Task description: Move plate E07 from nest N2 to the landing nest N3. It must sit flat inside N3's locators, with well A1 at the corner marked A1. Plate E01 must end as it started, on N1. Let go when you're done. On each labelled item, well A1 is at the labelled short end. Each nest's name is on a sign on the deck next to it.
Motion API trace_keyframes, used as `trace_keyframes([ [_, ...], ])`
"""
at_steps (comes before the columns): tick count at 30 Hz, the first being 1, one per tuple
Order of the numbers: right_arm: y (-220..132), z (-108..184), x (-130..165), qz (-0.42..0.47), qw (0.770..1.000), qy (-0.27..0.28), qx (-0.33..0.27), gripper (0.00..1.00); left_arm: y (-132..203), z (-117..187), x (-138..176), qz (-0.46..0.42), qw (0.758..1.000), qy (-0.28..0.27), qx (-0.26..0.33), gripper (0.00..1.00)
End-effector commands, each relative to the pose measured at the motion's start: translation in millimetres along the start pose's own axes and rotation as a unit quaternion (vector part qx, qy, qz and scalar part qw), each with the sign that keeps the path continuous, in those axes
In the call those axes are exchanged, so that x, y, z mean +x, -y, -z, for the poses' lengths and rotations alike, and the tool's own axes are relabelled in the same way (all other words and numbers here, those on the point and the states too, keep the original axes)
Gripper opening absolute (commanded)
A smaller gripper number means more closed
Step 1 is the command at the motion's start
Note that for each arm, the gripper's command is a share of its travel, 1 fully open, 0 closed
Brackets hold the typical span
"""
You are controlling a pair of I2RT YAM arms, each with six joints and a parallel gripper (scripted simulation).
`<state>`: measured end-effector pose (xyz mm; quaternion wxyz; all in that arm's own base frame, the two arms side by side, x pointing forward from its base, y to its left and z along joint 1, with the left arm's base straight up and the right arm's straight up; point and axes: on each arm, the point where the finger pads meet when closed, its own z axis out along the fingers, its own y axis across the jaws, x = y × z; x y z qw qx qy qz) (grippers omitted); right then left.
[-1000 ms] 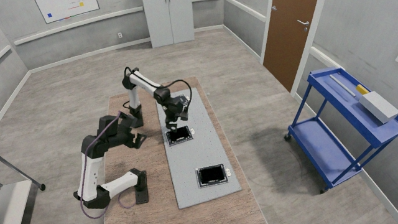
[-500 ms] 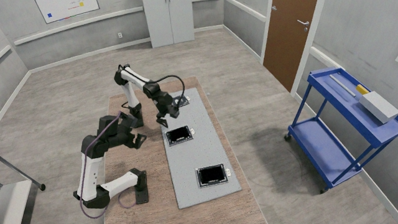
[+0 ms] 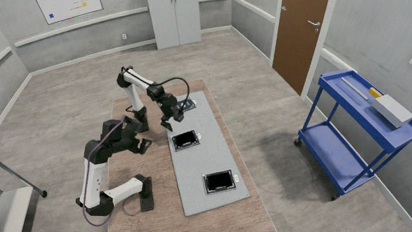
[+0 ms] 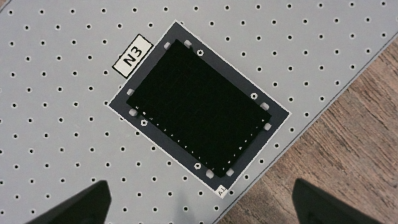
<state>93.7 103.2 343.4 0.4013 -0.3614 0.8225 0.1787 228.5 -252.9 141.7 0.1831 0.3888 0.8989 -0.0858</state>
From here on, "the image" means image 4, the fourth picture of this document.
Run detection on black microplate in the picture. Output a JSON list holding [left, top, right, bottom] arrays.
[[126, 39, 272, 178]]

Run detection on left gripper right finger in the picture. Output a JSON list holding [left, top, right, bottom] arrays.
[[291, 178, 384, 224]]

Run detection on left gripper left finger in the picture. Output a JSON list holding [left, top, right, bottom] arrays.
[[24, 180, 112, 224]]

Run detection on white n3 label plate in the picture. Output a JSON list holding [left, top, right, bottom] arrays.
[[112, 33, 154, 79]]

